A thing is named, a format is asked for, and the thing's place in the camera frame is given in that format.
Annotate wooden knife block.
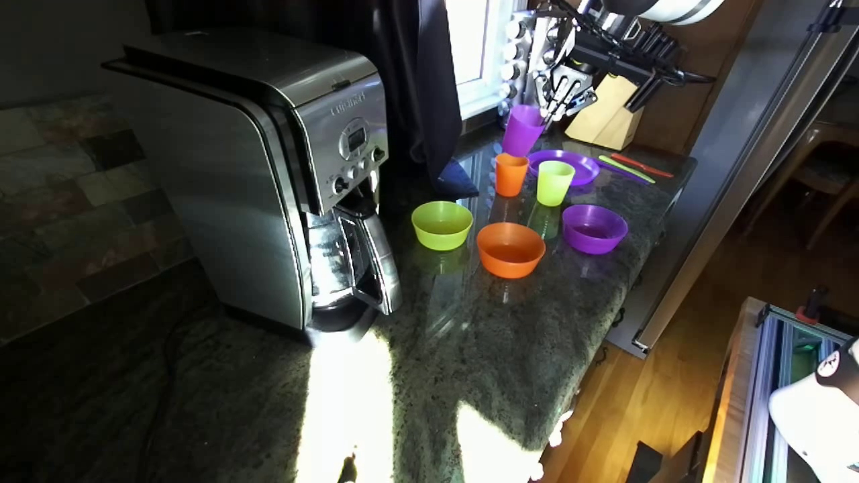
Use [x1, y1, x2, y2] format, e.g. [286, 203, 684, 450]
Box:
[565, 71, 648, 152]

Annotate purple plastic plate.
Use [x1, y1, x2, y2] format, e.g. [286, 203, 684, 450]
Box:
[524, 148, 605, 195]

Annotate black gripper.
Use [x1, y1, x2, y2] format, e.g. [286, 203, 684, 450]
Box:
[534, 23, 602, 126]

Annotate purple plastic bowl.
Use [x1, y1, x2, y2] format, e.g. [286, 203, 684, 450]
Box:
[558, 202, 630, 259]

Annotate metal frame cart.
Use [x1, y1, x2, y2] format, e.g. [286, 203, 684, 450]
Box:
[702, 294, 859, 483]

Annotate green plastic cup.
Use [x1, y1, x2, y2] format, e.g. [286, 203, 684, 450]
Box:
[534, 159, 579, 211]

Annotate metal spice rack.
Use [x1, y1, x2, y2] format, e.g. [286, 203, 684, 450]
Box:
[498, 8, 546, 113]

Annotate green plastic utensil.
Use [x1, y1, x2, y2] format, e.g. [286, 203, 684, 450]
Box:
[597, 152, 660, 188]

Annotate orange plastic utensil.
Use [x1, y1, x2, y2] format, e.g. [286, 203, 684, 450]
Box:
[609, 149, 676, 181]

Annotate grey metal appliance panel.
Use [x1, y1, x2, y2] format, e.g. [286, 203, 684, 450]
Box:
[609, 0, 859, 359]

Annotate orange plastic cup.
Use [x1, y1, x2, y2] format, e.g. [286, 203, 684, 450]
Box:
[491, 149, 534, 202]

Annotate window with white frame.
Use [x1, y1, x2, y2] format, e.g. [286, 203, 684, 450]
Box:
[443, 0, 524, 122]

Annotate purple plastic cup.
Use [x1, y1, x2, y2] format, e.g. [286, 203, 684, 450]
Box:
[499, 102, 550, 160]

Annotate orange plastic bowl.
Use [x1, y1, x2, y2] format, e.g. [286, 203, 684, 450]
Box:
[475, 220, 550, 283]

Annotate green plastic bowl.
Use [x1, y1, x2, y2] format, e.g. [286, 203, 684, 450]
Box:
[408, 199, 477, 255]

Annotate white rounded object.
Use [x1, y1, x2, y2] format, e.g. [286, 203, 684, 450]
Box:
[767, 337, 859, 483]

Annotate stainless steel coffee maker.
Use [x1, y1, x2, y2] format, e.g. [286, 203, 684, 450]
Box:
[102, 30, 406, 349]

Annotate glass coffee carafe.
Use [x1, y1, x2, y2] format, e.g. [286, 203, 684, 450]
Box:
[306, 191, 406, 334]

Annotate wooden chair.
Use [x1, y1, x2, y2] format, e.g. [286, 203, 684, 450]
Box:
[788, 118, 859, 255]

